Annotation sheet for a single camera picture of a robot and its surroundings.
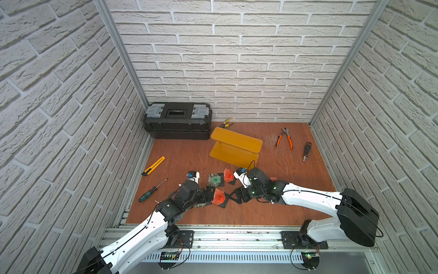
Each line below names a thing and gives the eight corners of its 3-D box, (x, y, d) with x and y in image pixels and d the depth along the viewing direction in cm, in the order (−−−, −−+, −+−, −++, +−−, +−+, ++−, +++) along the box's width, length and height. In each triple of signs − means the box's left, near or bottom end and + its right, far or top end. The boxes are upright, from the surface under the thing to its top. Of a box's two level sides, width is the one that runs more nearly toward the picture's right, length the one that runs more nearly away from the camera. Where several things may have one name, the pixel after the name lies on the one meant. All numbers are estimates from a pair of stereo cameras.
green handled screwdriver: (139, 201, 86) (137, 199, 84) (167, 179, 94) (166, 177, 92) (141, 203, 86) (139, 201, 84) (168, 180, 94) (167, 178, 92)
